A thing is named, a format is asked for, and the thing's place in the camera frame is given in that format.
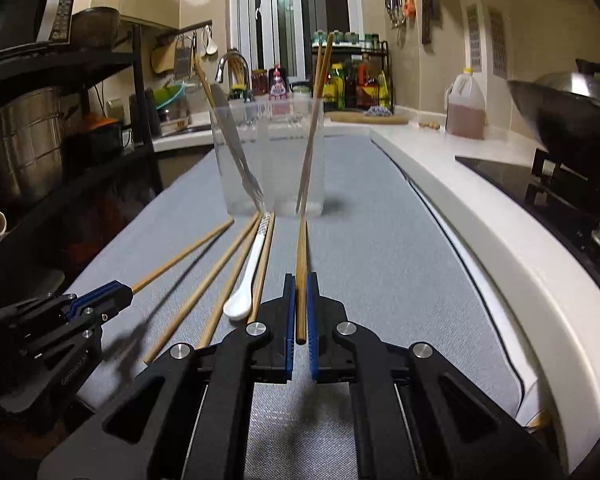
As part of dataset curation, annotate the dark brown bowl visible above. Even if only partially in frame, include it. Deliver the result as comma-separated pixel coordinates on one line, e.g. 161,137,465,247
70,6,122,48

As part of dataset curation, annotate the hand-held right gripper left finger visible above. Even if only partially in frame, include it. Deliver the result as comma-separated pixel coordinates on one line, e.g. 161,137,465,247
37,272,297,480

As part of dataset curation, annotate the pink dish soap bottle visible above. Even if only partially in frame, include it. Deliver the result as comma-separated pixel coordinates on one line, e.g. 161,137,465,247
269,66,288,101

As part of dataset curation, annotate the steel wok lid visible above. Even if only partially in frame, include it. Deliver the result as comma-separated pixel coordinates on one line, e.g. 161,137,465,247
535,58,600,111

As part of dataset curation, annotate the bundle of wooden chopsticks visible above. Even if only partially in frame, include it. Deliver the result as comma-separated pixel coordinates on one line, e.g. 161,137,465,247
132,32,336,363

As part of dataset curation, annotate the grey wall vent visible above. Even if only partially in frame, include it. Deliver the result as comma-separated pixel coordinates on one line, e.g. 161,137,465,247
466,4,482,72
487,6,508,79

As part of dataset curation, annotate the clear plastic utensil holder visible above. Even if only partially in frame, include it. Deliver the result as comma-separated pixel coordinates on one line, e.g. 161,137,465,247
210,97,327,218

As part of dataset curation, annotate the row of condiment bottles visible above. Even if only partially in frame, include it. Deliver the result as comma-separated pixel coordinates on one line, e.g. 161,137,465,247
325,60,392,110

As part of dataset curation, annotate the round wooden cutting board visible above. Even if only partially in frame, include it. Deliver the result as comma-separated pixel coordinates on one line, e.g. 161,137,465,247
330,110,411,125

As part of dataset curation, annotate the oil jug with yellow cap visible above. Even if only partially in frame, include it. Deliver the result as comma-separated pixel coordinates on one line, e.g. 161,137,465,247
445,67,487,140

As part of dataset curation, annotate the black shelving rack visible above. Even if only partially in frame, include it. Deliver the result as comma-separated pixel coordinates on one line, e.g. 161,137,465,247
0,22,163,311

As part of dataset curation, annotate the hanging cleaver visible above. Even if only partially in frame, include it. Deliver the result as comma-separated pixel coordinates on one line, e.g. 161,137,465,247
421,0,435,45

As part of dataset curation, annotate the black gas stove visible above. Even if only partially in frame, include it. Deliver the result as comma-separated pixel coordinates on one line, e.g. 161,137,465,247
455,147,600,281

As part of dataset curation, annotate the steel stockpot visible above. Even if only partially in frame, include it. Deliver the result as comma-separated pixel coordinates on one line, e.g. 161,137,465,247
0,87,66,208

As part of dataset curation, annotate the row of green lidded jars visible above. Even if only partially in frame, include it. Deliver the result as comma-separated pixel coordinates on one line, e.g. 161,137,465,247
314,30,381,48

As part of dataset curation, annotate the white handled metal fork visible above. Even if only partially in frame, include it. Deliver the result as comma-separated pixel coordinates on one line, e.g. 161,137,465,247
209,84,266,212

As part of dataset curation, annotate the single wooden chopstick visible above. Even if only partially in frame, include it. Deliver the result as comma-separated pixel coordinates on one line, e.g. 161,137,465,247
295,217,310,345

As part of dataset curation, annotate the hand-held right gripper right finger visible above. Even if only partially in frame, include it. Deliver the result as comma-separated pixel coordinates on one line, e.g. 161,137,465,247
307,272,563,480

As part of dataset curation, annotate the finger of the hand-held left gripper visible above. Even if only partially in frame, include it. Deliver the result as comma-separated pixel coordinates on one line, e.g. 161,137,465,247
62,281,127,312
72,286,133,333

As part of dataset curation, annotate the dark metal canister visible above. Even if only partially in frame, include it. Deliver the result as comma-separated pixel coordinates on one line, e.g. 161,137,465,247
145,87,163,136

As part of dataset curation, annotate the black pot with orange lid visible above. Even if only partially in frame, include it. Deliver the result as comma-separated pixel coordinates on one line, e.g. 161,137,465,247
65,115,126,161

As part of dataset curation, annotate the window with white frame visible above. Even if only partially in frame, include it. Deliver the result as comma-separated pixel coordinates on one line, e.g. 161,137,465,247
230,0,366,86

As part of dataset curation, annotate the hanging metal grater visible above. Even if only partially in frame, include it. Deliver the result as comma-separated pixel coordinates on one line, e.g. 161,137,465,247
174,35,193,78

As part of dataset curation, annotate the chrome kitchen faucet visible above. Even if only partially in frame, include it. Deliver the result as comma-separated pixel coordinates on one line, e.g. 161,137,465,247
215,51,253,101

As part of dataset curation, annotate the hanging wooden board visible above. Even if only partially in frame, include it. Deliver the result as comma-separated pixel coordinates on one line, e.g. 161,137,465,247
150,40,178,75

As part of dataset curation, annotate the white spoon with striped handle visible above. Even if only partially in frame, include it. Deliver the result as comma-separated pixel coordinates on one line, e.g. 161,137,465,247
223,212,272,321

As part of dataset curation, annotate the grey textured table mat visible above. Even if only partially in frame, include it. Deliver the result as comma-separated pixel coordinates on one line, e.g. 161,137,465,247
75,135,541,480

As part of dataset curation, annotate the black wok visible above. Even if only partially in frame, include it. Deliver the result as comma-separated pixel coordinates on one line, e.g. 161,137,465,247
507,57,600,173

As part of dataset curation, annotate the green plastic colander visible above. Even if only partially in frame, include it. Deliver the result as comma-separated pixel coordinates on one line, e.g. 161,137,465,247
152,82,187,111

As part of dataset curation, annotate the black wire spice rack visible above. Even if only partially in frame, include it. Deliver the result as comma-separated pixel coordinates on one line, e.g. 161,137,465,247
311,40,393,111

